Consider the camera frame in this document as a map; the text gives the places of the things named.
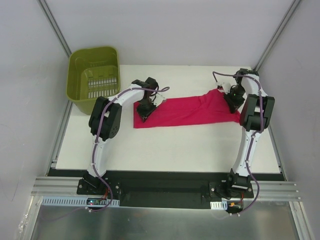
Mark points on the pink t shirt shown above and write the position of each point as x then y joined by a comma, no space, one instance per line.
210,108

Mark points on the right back frame post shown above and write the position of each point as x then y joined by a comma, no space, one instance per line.
292,9

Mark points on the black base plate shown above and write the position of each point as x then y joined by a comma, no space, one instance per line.
158,189

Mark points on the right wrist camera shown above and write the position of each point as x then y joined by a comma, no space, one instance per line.
224,87

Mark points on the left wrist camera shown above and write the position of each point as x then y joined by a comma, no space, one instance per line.
159,100

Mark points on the right white cable duct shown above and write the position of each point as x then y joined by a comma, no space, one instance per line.
219,205

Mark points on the frame post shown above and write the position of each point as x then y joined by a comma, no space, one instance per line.
55,26
292,9

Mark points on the left back frame post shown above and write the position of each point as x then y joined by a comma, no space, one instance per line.
55,26

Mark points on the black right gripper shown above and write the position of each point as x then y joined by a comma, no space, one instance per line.
231,101

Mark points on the front aluminium rail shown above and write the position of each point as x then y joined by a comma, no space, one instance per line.
282,191

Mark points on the white cable duct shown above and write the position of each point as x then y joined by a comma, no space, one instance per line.
67,201
219,205

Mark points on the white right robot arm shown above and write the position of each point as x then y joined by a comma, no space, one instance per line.
257,108

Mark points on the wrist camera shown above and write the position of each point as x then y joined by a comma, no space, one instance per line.
224,87
159,100

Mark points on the olive green plastic basket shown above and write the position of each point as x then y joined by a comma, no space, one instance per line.
92,73

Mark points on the left white cable duct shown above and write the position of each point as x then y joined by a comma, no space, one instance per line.
67,201

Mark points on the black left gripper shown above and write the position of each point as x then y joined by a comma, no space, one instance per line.
146,111

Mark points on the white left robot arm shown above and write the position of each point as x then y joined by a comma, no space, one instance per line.
104,124

